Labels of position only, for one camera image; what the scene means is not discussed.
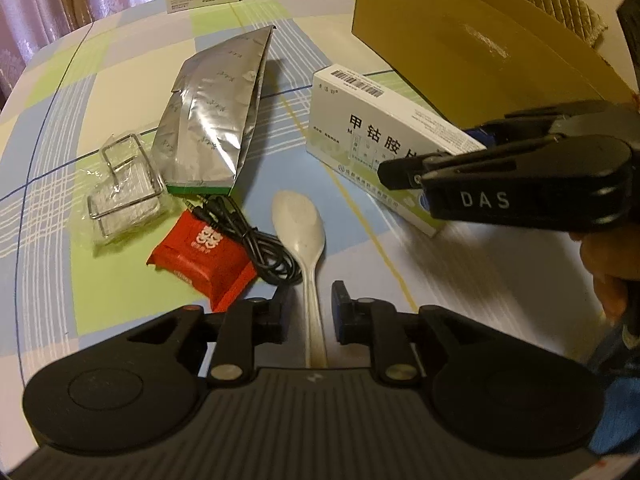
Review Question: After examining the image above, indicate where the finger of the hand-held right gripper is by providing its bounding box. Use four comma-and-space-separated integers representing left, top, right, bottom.
377, 136, 566, 191
462, 101, 640, 150

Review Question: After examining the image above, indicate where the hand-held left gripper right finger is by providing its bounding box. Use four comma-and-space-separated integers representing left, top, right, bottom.
331, 281, 506, 386

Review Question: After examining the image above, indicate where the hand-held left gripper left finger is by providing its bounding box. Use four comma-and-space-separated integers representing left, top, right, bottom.
120, 287, 292, 387

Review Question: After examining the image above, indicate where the black audio cable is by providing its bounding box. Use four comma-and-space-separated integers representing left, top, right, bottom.
185, 195, 303, 288

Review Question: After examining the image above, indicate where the white green medicine box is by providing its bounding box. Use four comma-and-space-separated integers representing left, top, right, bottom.
306, 64, 488, 238

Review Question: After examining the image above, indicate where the white plastic spoon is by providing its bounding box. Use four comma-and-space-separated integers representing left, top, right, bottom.
271, 190, 329, 368

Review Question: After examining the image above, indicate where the red packet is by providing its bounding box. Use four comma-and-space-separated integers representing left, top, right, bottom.
146, 210, 258, 312

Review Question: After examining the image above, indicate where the brown cardboard box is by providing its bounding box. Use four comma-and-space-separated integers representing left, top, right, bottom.
351, 0, 640, 131

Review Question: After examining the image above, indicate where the wire rack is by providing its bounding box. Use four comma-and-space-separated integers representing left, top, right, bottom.
75, 132, 173, 246

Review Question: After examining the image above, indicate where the silver foil bag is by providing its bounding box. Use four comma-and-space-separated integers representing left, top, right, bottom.
150, 24, 275, 196

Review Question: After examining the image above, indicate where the person's right hand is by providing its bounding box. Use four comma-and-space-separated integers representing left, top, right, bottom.
580, 232, 640, 322

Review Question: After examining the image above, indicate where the chair with quilted beige cover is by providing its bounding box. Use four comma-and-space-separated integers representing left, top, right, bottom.
482, 0, 608, 48

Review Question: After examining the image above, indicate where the pink patterned curtain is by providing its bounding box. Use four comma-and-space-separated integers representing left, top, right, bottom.
0, 0, 166, 111

